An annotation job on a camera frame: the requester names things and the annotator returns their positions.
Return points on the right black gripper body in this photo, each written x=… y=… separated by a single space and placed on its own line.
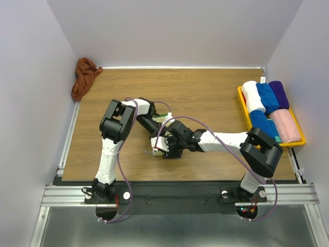
x=175 y=147

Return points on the green cream patterned towel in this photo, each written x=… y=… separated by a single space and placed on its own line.
x=163 y=118

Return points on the brown towel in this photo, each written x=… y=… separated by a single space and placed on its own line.
x=86 y=73

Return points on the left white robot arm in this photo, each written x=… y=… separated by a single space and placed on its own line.
x=115 y=127

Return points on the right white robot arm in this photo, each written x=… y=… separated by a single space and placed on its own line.
x=259 y=152

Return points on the blue teal rolled towel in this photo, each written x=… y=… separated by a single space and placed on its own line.
x=267 y=125

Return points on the white rolled towel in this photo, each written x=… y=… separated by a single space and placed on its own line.
x=253 y=99

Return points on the pink rolled towel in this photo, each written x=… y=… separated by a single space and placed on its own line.
x=285 y=125

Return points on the purple rolled towel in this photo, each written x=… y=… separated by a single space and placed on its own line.
x=279 y=92

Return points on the yellow plastic tray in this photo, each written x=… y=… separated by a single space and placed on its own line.
x=242 y=102

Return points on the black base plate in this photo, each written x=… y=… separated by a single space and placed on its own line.
x=179 y=198

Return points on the aluminium frame rail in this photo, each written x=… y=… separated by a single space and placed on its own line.
x=290 y=217

